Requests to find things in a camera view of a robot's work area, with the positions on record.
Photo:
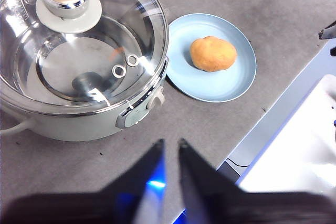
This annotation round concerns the brown potato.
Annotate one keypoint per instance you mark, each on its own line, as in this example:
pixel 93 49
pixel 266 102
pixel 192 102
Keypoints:
pixel 214 53

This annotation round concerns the pale green electric steamer pot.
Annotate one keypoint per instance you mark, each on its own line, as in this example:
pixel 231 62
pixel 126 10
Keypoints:
pixel 78 127

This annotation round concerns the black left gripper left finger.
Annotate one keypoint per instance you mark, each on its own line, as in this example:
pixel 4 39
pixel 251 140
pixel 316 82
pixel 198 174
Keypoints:
pixel 126 197

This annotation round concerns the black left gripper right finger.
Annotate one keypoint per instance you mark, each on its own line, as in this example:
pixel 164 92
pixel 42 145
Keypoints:
pixel 210 197

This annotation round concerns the blue round plate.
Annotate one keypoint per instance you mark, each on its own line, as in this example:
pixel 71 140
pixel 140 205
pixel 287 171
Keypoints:
pixel 210 87

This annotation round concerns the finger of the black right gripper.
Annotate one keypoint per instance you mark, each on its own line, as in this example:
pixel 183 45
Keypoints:
pixel 329 31

